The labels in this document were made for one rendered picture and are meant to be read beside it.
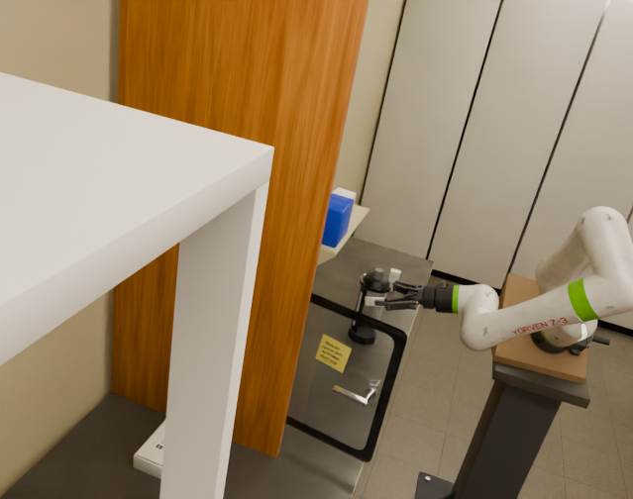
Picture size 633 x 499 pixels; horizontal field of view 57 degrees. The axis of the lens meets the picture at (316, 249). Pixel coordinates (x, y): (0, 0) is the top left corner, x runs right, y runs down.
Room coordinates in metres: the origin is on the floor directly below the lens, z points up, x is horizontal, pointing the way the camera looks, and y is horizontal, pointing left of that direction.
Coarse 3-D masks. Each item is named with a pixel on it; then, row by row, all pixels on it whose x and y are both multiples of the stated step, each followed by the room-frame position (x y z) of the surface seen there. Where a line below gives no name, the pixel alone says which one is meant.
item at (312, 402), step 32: (320, 320) 1.15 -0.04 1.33; (352, 320) 1.13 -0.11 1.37; (352, 352) 1.12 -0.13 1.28; (384, 352) 1.09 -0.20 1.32; (320, 384) 1.14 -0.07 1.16; (352, 384) 1.11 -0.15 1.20; (384, 384) 1.09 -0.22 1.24; (288, 416) 1.17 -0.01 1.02; (320, 416) 1.13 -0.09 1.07; (352, 416) 1.11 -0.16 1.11; (352, 448) 1.10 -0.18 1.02
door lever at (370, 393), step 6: (336, 390) 1.07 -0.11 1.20; (342, 390) 1.07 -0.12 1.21; (366, 390) 1.10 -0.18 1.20; (372, 390) 1.09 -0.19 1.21; (342, 396) 1.07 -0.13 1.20; (348, 396) 1.06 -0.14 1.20; (354, 396) 1.06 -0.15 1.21; (360, 396) 1.06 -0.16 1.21; (366, 396) 1.07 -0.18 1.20; (372, 396) 1.09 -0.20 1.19; (360, 402) 1.05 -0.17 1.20; (366, 402) 1.05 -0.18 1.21
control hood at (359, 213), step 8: (360, 208) 1.46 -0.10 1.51; (368, 208) 1.47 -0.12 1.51; (352, 216) 1.39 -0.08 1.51; (360, 216) 1.40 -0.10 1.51; (352, 224) 1.34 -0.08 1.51; (352, 232) 1.30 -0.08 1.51; (344, 240) 1.24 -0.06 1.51; (328, 248) 1.18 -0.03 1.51; (336, 248) 1.19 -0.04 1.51; (320, 256) 1.17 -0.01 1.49; (328, 256) 1.17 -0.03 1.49
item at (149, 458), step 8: (160, 432) 1.07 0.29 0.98; (152, 440) 1.04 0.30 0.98; (160, 440) 1.04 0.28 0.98; (144, 448) 1.01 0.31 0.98; (152, 448) 1.01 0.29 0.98; (160, 448) 1.02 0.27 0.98; (136, 456) 0.98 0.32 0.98; (144, 456) 0.98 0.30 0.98; (152, 456) 0.99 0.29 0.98; (160, 456) 0.99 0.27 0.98; (136, 464) 0.98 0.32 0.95; (144, 464) 0.97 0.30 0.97; (152, 464) 0.97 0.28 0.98; (160, 464) 0.97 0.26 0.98; (152, 472) 0.96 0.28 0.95; (160, 472) 0.96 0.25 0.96
